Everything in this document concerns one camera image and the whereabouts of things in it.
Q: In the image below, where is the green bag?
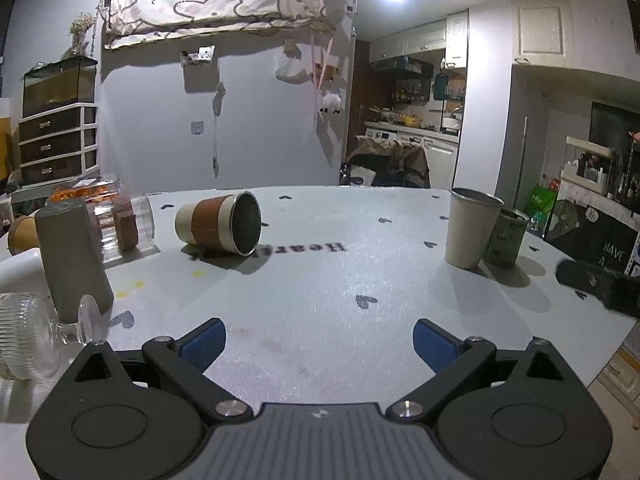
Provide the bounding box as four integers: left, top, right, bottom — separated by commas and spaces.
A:
524, 184, 557, 220

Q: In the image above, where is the chair with brown cloth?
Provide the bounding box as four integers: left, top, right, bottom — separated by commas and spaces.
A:
340, 134, 432, 189

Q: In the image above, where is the clear box with orange contents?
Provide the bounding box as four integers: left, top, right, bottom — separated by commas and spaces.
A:
49, 174, 126, 207

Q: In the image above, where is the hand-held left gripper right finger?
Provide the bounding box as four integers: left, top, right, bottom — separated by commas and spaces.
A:
386, 318, 582, 418

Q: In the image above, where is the brown and cream cup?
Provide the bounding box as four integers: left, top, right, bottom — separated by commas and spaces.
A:
174, 190, 262, 257

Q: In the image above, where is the black chalkboard sign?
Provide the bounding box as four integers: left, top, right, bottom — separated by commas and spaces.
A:
543, 199, 640, 278

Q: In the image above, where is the white wall cabinet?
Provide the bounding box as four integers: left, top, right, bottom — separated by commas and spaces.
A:
510, 0, 574, 69

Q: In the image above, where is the white plastic bag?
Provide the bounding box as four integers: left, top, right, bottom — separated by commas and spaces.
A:
274, 52, 309, 82

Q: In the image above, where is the white paper cup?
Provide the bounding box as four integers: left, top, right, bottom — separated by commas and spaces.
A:
444, 187, 505, 270

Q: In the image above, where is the dried flower bunch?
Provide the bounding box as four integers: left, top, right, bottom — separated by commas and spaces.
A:
66, 12, 97, 56

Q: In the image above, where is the green patterned cup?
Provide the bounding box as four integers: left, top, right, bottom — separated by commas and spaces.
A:
481, 207, 530, 269

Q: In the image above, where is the white heart-print tablecloth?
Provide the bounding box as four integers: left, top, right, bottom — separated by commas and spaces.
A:
0, 186, 640, 428

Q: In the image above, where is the white pole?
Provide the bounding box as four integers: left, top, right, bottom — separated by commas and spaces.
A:
516, 116, 529, 207

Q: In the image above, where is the brown woven cup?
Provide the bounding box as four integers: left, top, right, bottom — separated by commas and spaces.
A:
7, 214, 42, 256

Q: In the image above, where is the white plush toy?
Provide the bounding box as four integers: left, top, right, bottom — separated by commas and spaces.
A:
319, 90, 344, 115

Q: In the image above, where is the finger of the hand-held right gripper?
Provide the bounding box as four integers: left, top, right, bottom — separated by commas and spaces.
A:
555, 258, 640, 319

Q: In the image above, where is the white and dark drawer unit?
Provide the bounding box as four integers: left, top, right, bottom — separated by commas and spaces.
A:
18, 102, 100, 187

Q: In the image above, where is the dark screen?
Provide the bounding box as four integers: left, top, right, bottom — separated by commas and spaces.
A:
589, 100, 640, 155

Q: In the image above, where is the ribbed clear glass goblet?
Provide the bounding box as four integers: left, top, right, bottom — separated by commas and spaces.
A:
0, 292, 109, 381

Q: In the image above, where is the grey-green matte cup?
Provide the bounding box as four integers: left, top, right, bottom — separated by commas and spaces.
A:
34, 198, 115, 324

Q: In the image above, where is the white storage rack with bottles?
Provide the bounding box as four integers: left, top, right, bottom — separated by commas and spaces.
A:
559, 134, 617, 197

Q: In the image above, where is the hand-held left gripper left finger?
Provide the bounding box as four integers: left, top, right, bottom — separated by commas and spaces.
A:
61, 317, 251, 418

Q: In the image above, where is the glass fish tank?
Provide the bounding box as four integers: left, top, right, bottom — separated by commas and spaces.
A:
22, 56, 100, 117

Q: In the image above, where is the clear glass with cork sleeve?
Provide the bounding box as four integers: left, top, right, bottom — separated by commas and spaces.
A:
86, 192, 156, 267

